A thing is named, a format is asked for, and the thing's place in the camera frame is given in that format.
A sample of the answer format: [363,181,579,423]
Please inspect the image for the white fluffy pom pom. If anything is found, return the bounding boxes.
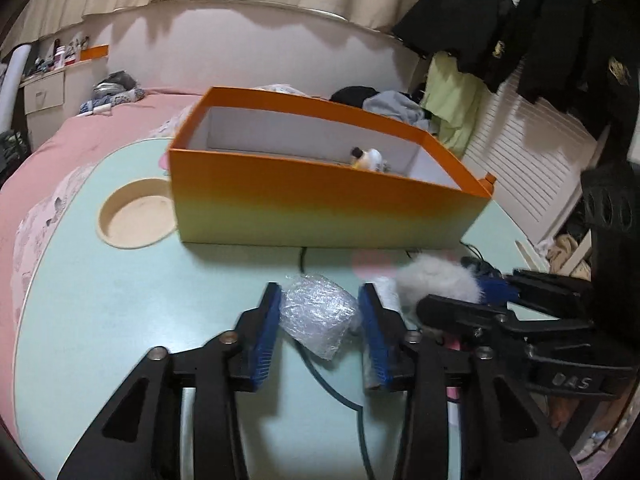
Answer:
[395,254,483,309]

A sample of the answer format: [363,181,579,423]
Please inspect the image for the clear plastic wrap bundle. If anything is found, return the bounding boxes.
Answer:
[280,274,361,361]

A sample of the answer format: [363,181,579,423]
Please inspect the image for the cartoon figure keychain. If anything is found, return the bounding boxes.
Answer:
[350,148,388,172]

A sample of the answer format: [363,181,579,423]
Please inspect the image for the mint green lap table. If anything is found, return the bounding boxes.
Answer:
[13,138,542,480]

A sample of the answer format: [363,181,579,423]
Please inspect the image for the orange cardboard box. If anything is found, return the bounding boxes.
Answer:
[168,87,491,249]

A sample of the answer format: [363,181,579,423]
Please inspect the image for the lime green garment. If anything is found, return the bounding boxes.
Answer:
[420,52,487,159]

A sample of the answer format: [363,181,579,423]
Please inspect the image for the pink bed sheet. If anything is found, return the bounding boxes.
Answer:
[1,89,200,437]

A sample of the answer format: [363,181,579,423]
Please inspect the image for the grey clothing pile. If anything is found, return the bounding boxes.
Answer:
[362,90,439,134]

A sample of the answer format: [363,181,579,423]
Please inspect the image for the black hanging clothes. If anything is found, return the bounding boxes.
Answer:
[392,0,639,136]

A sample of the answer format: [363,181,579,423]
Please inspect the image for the black bag on floor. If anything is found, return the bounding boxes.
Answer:
[0,130,32,186]

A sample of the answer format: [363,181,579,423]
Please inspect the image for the black clothing on bed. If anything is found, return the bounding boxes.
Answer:
[330,86,378,108]

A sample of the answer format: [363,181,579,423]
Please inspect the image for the clothes heap on bed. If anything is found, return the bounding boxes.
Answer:
[79,70,145,116]

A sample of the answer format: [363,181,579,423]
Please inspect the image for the white bedside drawer unit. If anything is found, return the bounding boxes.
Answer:
[21,58,107,152]

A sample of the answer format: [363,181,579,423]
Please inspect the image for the orange box on shelf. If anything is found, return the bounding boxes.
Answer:
[79,44,110,61]

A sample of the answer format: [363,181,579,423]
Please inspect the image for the white paper roll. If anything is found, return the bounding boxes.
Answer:
[0,44,32,133]

